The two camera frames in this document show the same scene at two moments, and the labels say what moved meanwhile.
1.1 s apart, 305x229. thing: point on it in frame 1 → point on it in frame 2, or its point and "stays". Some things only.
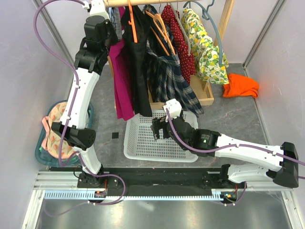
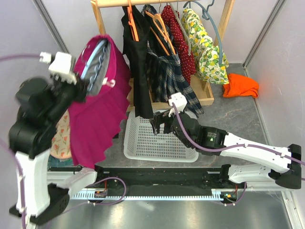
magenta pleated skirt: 120,61 → 95,122
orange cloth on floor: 239,86 stays
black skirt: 136,58 stays
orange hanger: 131,22 stays
